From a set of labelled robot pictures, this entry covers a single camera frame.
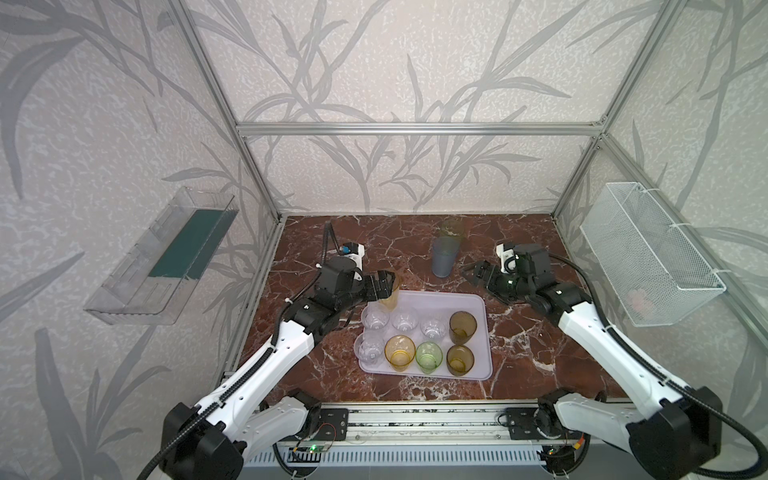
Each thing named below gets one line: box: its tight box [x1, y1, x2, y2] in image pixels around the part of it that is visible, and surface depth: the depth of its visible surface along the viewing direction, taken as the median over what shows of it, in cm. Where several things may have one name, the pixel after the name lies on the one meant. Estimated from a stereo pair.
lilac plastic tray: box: [354, 290, 492, 381], surface depth 86 cm
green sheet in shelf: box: [148, 209, 239, 280], surface depth 69 cm
